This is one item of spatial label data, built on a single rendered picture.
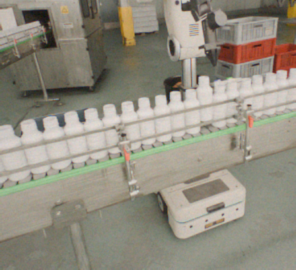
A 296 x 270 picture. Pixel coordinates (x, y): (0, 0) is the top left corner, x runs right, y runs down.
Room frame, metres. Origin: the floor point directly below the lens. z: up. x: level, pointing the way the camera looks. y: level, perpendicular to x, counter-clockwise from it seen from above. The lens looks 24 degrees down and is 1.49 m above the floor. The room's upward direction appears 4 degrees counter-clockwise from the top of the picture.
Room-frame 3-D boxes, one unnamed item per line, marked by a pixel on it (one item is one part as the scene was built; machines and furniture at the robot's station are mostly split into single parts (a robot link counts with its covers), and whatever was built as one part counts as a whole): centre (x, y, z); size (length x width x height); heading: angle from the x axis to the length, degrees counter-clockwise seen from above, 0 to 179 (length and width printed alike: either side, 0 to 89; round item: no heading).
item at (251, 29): (3.30, -0.98, 1.00); 0.61 x 0.41 x 0.22; 118
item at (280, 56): (3.64, -1.60, 0.55); 0.61 x 0.41 x 0.22; 113
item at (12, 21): (4.19, 2.23, 1.22); 0.23 x 0.04 x 0.32; 92
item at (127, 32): (8.55, 1.11, 0.55); 0.40 x 0.40 x 1.10; 20
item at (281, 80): (1.04, -0.46, 1.08); 0.06 x 0.06 x 0.17
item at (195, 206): (1.60, -0.14, 0.24); 0.68 x 0.53 x 0.41; 20
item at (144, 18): (10.74, 0.96, 0.50); 1.24 x 1.03 x 1.00; 113
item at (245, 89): (0.97, -0.30, 1.08); 0.06 x 0.06 x 0.17
